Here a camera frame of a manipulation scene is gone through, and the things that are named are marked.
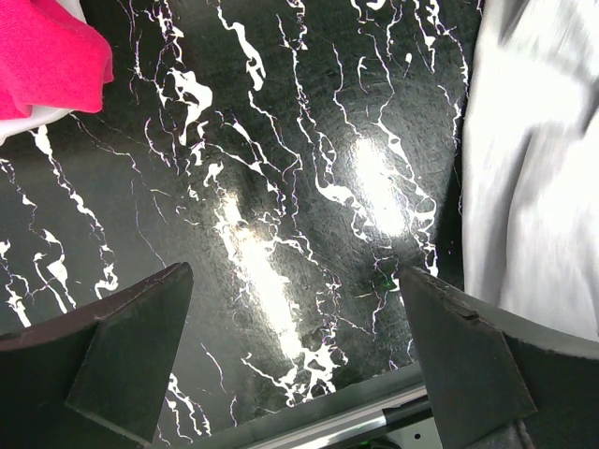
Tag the red t-shirt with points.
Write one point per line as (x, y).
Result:
(49, 58)

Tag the grey t-shirt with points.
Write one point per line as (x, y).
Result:
(530, 164)

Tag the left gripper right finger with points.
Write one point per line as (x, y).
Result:
(496, 380)

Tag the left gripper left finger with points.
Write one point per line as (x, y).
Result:
(95, 377)

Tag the white plastic basket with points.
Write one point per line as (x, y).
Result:
(41, 115)

